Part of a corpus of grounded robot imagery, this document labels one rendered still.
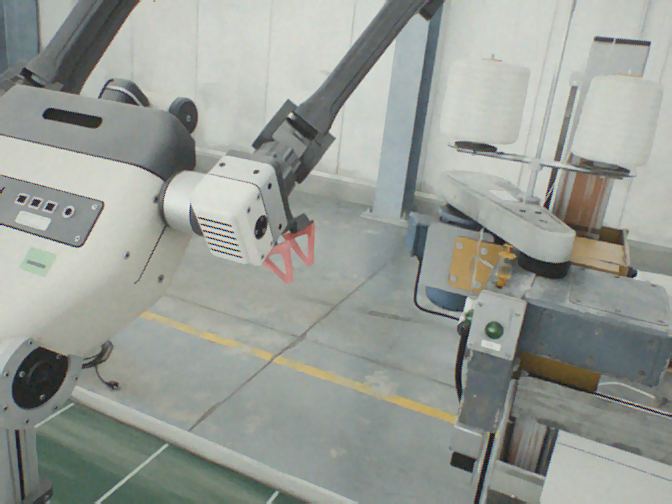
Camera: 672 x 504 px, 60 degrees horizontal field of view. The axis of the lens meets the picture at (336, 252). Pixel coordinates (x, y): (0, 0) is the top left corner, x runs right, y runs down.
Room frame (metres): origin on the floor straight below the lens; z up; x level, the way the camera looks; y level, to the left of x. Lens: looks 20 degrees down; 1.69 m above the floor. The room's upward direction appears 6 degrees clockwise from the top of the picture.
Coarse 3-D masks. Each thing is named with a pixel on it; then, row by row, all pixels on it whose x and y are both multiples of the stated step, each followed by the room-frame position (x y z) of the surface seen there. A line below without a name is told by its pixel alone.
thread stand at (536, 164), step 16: (576, 0) 1.22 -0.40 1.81; (560, 48) 1.22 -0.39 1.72; (560, 64) 1.22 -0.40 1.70; (544, 128) 1.22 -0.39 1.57; (448, 144) 1.26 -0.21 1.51; (464, 144) 1.25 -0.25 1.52; (480, 144) 1.28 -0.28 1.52; (512, 160) 1.23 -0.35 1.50; (528, 160) 1.22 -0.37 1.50; (544, 160) 1.21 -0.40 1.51; (608, 176) 1.16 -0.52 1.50; (624, 176) 1.11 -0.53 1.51; (528, 192) 1.22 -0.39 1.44
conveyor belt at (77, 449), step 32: (64, 416) 1.68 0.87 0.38; (96, 416) 1.70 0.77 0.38; (64, 448) 1.52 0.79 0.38; (96, 448) 1.54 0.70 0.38; (128, 448) 1.55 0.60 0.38; (160, 448) 1.57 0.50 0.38; (64, 480) 1.38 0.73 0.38; (96, 480) 1.40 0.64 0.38; (128, 480) 1.41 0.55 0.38; (160, 480) 1.43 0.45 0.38; (192, 480) 1.44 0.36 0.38; (224, 480) 1.46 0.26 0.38
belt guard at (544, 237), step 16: (448, 176) 1.39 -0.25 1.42; (464, 176) 1.41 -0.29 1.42; (480, 176) 1.44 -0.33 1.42; (496, 176) 1.46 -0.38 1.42; (448, 192) 1.34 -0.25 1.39; (464, 192) 1.27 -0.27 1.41; (480, 192) 1.25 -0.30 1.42; (512, 192) 1.29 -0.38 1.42; (464, 208) 1.25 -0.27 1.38; (480, 208) 1.19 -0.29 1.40; (496, 208) 1.13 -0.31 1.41; (512, 208) 1.14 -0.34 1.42; (528, 208) 1.15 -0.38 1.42; (544, 208) 1.17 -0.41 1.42; (496, 224) 1.12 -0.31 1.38; (512, 224) 1.07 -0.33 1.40; (528, 224) 1.03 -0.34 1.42; (544, 224) 1.04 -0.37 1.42; (560, 224) 1.06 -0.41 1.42; (512, 240) 1.06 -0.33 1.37; (528, 240) 1.01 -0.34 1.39; (544, 240) 0.99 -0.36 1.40; (560, 240) 0.98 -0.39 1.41; (544, 256) 0.98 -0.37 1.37; (560, 256) 0.98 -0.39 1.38
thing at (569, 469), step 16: (560, 432) 0.99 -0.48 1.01; (560, 448) 0.99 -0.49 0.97; (592, 448) 0.97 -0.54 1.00; (608, 448) 0.96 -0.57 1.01; (560, 464) 0.99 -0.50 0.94; (576, 464) 0.98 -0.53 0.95; (592, 464) 0.97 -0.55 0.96; (608, 464) 0.96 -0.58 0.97; (624, 464) 0.95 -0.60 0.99; (640, 464) 0.94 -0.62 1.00; (656, 464) 0.93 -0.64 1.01; (560, 480) 0.98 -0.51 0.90; (576, 480) 0.97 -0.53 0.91; (592, 480) 0.96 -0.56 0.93; (608, 480) 0.95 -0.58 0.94; (624, 480) 0.94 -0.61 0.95; (640, 480) 0.93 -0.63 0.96; (656, 480) 0.92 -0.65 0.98; (544, 496) 0.99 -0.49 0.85; (560, 496) 0.98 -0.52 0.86; (576, 496) 0.97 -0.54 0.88; (592, 496) 0.96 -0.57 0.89; (608, 496) 0.95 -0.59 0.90; (624, 496) 0.94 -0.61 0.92; (640, 496) 0.93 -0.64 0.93; (656, 496) 0.92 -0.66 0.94
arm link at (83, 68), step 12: (120, 0) 1.34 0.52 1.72; (132, 0) 1.36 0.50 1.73; (120, 12) 1.34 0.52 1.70; (108, 24) 1.32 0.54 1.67; (120, 24) 1.36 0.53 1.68; (96, 36) 1.31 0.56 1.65; (108, 36) 1.33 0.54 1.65; (96, 48) 1.30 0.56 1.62; (84, 60) 1.29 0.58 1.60; (96, 60) 1.32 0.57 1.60; (72, 72) 1.27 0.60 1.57; (84, 72) 1.29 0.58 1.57; (72, 84) 1.27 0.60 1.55; (84, 84) 1.31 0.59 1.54
